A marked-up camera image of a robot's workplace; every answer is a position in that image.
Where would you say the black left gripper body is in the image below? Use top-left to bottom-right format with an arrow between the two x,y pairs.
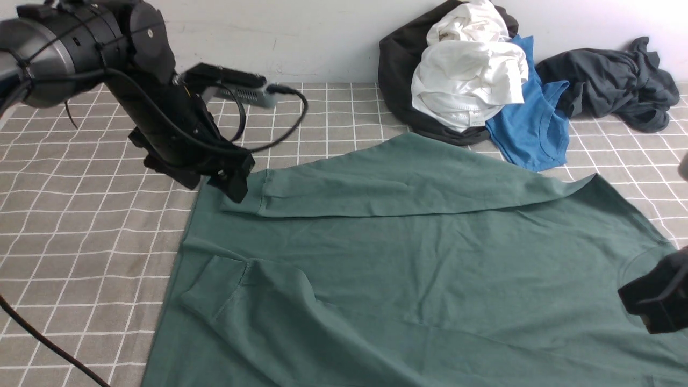
105,69 -> 255,203

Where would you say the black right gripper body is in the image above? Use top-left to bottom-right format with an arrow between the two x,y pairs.
618,248 -> 687,335

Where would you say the green long-sleeved shirt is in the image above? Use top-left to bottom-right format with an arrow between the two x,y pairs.
142,134 -> 686,386

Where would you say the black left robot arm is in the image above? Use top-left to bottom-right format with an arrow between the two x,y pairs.
2,1 -> 265,203

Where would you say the blue shirt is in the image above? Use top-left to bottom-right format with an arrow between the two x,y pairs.
486,36 -> 570,172

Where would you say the dark grey crumpled shirt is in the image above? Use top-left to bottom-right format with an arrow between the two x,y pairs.
535,36 -> 680,134

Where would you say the white crumpled shirt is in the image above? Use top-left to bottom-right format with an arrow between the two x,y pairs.
411,1 -> 529,132

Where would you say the black garment under pile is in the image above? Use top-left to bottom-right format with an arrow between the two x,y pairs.
378,1 -> 519,146

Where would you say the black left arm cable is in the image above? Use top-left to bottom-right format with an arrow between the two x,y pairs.
0,67 -> 309,387

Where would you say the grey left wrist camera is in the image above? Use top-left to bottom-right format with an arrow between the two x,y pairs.
182,63 -> 277,109

